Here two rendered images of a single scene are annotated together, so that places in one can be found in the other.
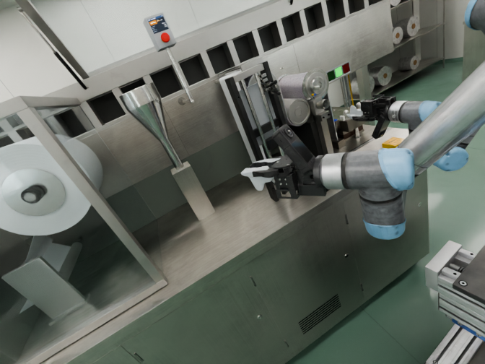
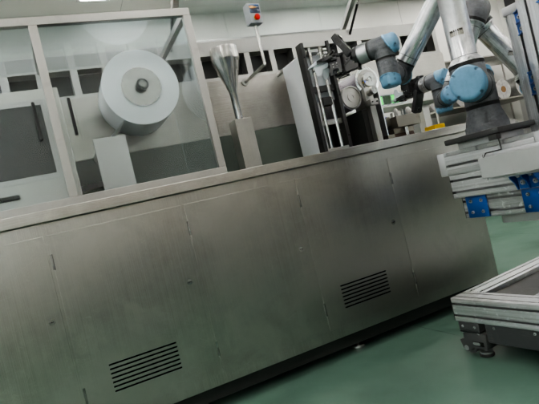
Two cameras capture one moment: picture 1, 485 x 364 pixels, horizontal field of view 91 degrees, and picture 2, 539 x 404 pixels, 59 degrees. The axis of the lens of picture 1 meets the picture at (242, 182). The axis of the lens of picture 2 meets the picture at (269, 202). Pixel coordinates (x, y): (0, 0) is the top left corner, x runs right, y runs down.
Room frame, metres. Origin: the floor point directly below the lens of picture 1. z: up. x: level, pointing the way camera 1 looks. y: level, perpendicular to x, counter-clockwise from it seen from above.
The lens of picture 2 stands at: (-1.30, 0.62, 0.77)
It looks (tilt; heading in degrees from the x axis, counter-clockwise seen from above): 1 degrees down; 349
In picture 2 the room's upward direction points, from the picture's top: 13 degrees counter-clockwise
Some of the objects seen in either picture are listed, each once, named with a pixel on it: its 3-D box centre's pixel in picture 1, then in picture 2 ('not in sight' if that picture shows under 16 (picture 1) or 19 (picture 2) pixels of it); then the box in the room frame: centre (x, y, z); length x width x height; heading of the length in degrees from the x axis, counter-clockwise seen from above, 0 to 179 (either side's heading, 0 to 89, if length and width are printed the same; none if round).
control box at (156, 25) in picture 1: (160, 32); (253, 14); (1.01, 0.05, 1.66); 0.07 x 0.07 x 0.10; 19
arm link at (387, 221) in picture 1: (383, 205); (390, 72); (0.38, -0.25, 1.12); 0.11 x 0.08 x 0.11; 135
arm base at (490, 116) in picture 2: not in sight; (484, 117); (0.28, -0.52, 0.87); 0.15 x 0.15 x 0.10
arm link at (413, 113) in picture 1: (421, 113); (438, 79); (0.70, -0.64, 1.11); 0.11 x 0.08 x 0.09; 12
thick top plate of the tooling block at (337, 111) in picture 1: (332, 117); (386, 127); (1.30, -0.63, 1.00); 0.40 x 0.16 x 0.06; 12
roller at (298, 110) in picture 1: (285, 110); (339, 103); (1.20, -0.35, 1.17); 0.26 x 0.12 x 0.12; 12
